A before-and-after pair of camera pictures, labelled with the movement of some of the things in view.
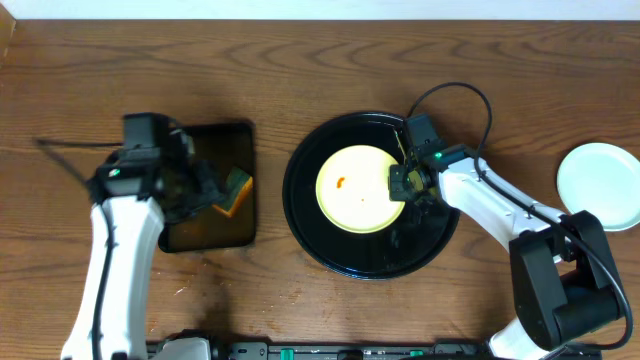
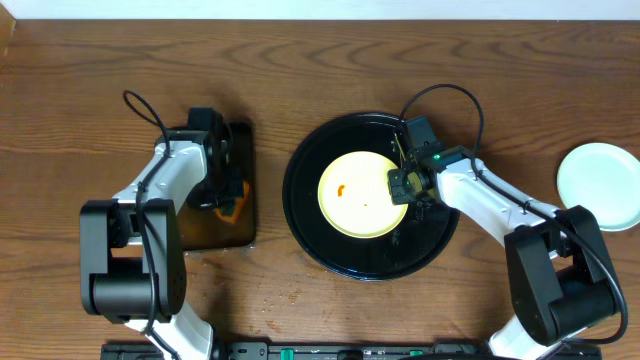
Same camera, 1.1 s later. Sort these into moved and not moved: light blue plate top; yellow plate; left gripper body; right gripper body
Moved: left gripper body
Not moved: right gripper body; light blue plate top; yellow plate
